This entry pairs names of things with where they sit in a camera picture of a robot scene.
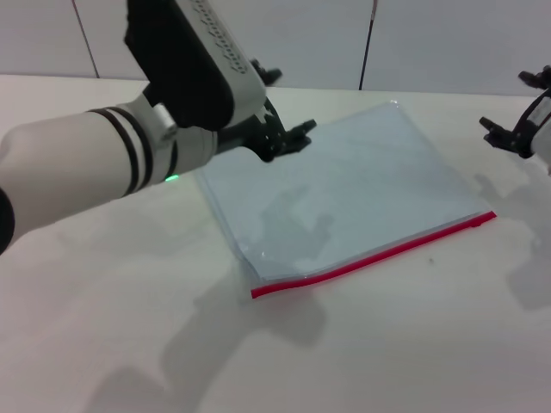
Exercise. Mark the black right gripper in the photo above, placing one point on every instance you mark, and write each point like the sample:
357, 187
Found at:
538, 112

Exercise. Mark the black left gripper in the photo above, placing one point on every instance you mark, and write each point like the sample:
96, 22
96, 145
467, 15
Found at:
258, 133

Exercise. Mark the clear red-zip document bag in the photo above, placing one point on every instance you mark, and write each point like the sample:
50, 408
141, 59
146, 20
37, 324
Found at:
344, 193

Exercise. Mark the red zipper slider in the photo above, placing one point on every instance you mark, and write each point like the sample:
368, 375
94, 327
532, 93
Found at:
475, 223

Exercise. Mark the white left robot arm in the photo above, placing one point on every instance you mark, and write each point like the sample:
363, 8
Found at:
86, 163

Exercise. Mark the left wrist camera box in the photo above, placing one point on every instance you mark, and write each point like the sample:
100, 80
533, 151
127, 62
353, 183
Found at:
189, 64

